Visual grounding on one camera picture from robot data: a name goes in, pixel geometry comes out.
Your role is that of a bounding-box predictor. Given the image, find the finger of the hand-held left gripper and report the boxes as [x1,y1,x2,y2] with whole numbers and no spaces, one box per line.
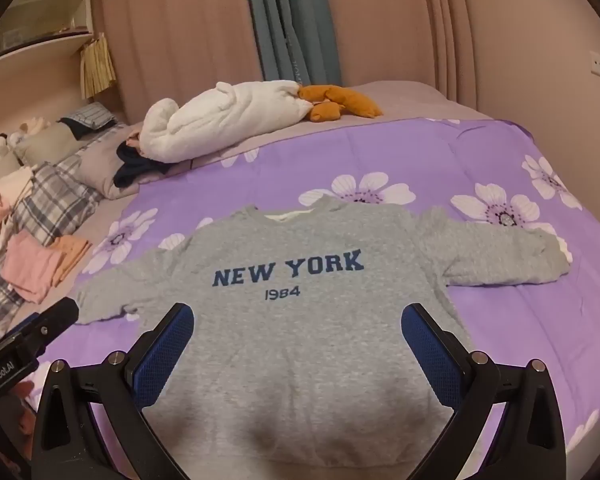
[7,298,80,362]

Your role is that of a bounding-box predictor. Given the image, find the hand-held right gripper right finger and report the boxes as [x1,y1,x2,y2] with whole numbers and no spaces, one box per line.
[401,302,567,480]

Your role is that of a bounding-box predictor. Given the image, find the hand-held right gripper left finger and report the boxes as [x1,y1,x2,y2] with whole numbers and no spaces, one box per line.
[31,302,196,480]

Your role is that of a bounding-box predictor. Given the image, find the grey printed sweatshirt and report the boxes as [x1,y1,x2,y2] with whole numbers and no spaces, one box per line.
[75,196,573,467]

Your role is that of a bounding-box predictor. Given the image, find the person's left hand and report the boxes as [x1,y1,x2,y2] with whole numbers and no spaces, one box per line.
[7,377,39,436]

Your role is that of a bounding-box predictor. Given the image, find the folded pink garment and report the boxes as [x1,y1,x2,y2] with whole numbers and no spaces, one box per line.
[2,232,63,303]

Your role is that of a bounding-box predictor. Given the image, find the folded orange garment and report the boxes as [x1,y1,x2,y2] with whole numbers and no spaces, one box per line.
[50,235,93,286]

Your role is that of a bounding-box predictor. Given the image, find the grey pillow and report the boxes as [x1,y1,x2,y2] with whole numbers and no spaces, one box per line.
[72,122,196,201]

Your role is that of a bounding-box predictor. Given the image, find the dark navy garment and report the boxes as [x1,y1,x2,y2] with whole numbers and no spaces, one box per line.
[112,140,173,188]

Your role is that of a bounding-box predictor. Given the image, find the small plush toys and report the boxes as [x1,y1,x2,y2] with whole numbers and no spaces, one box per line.
[0,117,51,171]

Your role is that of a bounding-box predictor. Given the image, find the purple floral bedsheet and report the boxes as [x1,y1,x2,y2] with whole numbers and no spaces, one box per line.
[30,117,600,480]

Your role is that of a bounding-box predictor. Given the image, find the striped folded cloth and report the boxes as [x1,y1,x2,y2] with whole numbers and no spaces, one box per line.
[57,102,118,141]

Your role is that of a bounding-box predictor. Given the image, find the white plush goose toy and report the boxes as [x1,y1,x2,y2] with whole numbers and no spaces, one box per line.
[139,80,385,163]

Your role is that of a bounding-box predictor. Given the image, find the mauve bed cover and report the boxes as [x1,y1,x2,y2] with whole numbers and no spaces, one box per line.
[130,80,491,171]

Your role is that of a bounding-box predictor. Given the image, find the white shelf unit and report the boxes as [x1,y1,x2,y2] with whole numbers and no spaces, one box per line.
[0,0,98,126]

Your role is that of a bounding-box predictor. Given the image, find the pink curtain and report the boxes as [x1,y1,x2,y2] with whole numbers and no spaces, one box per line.
[97,0,486,126]

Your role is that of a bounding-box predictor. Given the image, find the teal curtain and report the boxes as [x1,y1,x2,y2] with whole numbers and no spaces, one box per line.
[242,0,342,86]

